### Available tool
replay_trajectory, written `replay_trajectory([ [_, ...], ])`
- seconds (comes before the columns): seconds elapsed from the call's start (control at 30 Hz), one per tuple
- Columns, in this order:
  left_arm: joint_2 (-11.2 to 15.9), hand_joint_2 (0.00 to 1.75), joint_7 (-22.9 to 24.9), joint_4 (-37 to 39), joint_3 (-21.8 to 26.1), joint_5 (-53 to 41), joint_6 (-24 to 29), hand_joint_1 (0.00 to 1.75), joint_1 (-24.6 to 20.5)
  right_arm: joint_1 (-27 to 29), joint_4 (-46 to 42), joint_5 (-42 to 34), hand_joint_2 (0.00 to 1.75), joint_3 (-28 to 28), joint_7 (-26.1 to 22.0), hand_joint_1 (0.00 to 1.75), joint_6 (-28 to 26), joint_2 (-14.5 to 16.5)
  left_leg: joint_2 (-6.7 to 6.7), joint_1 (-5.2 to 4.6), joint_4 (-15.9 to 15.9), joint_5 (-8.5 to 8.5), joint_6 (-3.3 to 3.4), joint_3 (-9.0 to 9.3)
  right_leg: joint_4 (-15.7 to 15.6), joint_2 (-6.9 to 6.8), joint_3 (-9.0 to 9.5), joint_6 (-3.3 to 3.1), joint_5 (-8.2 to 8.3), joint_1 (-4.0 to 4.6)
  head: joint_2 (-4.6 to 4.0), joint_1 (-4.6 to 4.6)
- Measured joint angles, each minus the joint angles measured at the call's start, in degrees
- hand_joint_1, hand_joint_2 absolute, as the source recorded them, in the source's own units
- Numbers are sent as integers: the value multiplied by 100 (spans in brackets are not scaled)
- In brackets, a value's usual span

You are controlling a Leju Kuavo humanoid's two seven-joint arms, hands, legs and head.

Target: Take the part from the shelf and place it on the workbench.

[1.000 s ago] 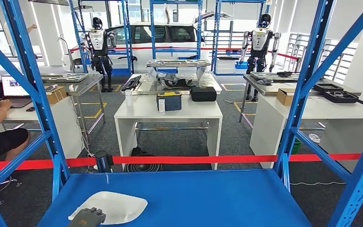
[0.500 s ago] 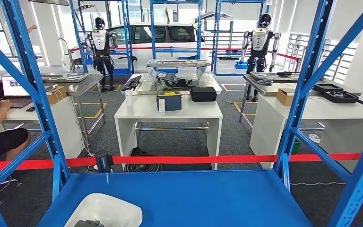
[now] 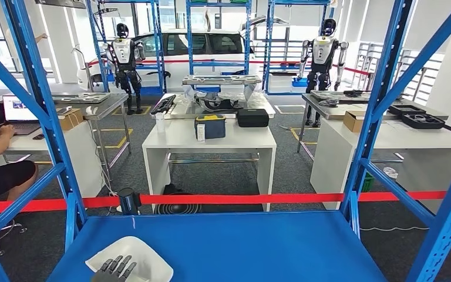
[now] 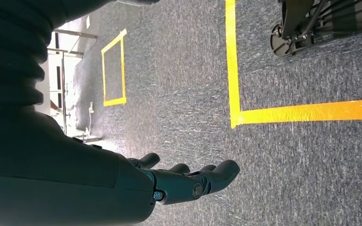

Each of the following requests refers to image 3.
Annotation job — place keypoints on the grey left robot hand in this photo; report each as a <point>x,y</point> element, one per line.
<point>112,272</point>

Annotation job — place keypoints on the white plastic shell part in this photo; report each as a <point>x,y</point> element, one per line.
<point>140,251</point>

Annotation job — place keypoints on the blue metal shelf rack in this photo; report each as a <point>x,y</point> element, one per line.
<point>229,249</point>
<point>269,39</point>
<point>189,39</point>
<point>158,46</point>

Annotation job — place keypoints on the steel workbench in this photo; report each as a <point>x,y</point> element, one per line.
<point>330,111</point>
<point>182,111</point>
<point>107,106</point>

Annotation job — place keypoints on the black plastic-wrapped car part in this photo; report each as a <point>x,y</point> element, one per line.
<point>215,105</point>

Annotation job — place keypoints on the black round floor device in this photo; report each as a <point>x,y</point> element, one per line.
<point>177,209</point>

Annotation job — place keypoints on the white desk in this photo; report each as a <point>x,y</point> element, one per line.
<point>330,159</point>
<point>81,155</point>

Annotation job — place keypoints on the person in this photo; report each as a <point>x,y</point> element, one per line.
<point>3,181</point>
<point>42,37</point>

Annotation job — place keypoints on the white plastic bottle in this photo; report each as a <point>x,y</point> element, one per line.
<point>160,123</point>

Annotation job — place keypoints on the cardboard box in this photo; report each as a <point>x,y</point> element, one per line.
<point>350,121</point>
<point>70,120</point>

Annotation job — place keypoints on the white label card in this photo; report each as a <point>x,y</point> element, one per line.
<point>201,133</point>

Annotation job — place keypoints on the black moulded tray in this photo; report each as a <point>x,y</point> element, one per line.
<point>406,109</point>
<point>423,121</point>
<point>163,104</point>

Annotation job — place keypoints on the blue and yellow tool bag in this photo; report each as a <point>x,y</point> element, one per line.
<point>214,127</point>

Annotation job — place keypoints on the long grey metal panel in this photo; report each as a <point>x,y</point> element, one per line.
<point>221,80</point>
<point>81,98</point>

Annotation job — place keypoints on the white table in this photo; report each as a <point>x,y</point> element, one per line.
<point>229,138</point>

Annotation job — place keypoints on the open laptop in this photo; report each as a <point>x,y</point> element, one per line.
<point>15,109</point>

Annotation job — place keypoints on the black carrying case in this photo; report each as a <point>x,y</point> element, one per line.
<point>252,118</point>

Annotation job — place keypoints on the white car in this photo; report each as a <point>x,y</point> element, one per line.
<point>177,74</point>

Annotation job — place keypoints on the black and white humanoid robot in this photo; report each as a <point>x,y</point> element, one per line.
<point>322,50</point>
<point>123,52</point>

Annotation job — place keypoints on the green plastic crate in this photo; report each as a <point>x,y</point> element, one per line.
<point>367,183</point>

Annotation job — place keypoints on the clear plastic bag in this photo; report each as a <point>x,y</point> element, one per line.
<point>391,172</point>

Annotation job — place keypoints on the grey metal railing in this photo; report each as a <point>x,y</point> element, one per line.
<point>412,70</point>

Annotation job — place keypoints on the black barrier post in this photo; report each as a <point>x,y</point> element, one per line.
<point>127,201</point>

